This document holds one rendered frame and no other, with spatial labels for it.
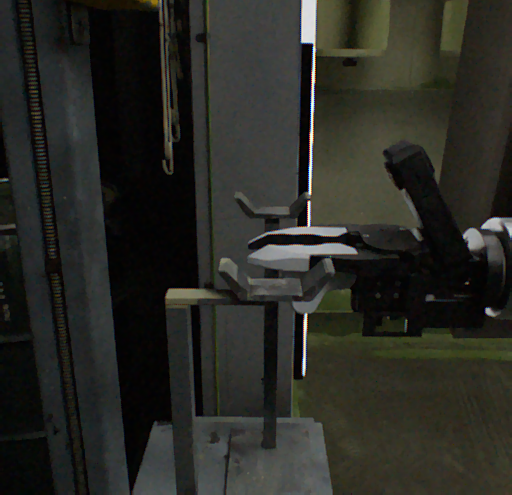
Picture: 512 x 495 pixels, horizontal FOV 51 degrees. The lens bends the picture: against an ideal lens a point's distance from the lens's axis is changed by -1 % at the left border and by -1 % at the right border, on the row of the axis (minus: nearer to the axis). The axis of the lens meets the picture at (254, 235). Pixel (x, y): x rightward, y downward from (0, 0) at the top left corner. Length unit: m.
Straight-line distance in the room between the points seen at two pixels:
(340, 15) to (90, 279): 2.10
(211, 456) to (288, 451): 0.09
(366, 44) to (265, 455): 2.02
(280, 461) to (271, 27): 0.64
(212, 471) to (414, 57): 2.46
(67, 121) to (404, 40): 2.52
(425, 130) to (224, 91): 1.99
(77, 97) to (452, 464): 1.69
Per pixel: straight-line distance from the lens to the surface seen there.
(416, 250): 0.47
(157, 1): 0.49
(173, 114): 0.99
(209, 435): 0.74
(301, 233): 0.50
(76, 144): 0.45
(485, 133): 1.51
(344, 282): 0.47
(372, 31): 2.49
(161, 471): 0.70
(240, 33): 0.92
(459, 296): 0.51
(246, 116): 0.92
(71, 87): 0.45
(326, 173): 2.64
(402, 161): 0.45
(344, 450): 1.91
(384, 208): 2.63
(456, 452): 1.98
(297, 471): 0.68
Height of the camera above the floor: 1.25
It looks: 18 degrees down
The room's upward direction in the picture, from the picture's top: straight up
